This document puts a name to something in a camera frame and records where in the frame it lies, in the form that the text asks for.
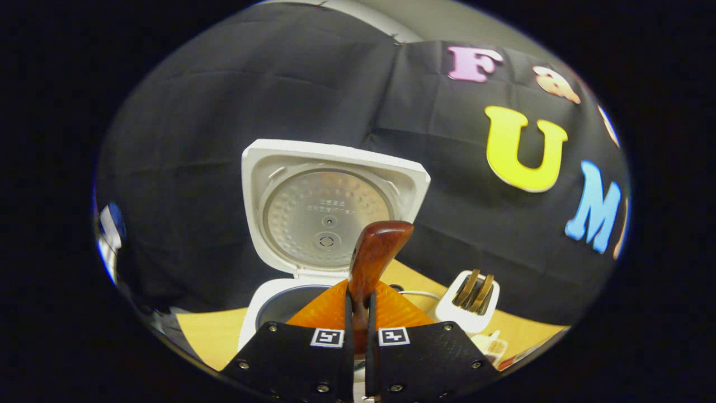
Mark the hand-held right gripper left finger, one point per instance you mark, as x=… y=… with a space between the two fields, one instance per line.
x=348 y=358

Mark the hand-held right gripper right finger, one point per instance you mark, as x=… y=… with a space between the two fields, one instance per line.
x=371 y=369

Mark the brown wooden spoon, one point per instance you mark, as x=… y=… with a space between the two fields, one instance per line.
x=377 y=252

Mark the white rice cooker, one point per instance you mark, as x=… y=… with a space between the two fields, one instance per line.
x=324 y=212

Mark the white toaster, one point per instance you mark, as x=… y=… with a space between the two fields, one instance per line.
x=458 y=319

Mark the brown bread slice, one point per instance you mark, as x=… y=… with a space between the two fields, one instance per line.
x=484 y=294
x=464 y=288

